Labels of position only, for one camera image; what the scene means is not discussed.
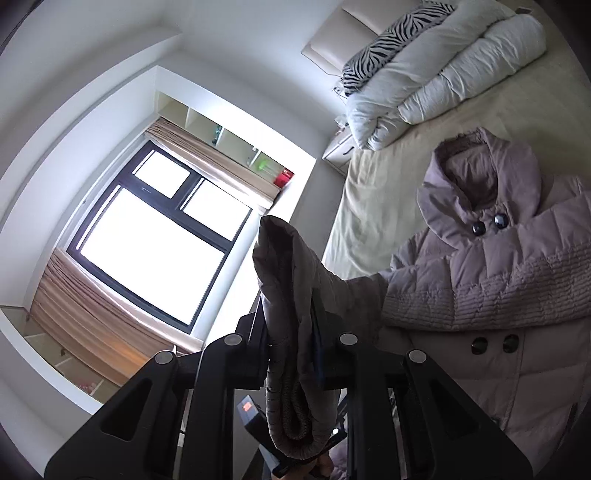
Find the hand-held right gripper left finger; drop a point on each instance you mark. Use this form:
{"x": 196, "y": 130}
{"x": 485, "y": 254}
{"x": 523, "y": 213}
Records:
{"x": 251, "y": 341}

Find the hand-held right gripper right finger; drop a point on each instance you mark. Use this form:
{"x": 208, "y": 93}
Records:
{"x": 323, "y": 350}

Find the mauve quilted down jacket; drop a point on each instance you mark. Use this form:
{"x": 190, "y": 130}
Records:
{"x": 485, "y": 277}

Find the person's left hand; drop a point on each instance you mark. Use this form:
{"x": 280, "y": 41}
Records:
{"x": 316, "y": 468}

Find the black framed window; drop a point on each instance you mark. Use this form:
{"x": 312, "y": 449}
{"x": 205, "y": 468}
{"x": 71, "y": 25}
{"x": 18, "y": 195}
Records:
{"x": 138, "y": 244}

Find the red box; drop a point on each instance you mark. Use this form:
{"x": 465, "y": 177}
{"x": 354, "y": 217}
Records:
{"x": 284, "y": 177}

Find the green plastic ornament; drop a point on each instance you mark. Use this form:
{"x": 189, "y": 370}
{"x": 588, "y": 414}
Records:
{"x": 262, "y": 164}

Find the bed with beige sheet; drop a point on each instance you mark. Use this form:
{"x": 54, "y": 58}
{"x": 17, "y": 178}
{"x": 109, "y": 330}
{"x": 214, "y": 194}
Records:
{"x": 392, "y": 184}

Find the white nightstand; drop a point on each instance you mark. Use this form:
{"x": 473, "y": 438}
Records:
{"x": 337, "y": 152}

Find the dark green shelf ornament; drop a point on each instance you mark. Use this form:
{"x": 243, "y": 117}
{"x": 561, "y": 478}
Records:
{"x": 215, "y": 137}

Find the white folded duvet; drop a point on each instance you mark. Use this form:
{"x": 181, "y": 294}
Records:
{"x": 438, "y": 74}

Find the cream padded headboard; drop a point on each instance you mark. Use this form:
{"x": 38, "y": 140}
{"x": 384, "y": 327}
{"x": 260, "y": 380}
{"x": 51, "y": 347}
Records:
{"x": 332, "y": 41}

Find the zebra print pillow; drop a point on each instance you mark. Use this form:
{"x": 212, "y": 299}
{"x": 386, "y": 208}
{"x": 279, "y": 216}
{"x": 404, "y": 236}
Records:
{"x": 383, "y": 46}

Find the white wall shelf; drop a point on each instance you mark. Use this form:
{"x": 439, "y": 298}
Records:
{"x": 194, "y": 115}
{"x": 69, "y": 364}

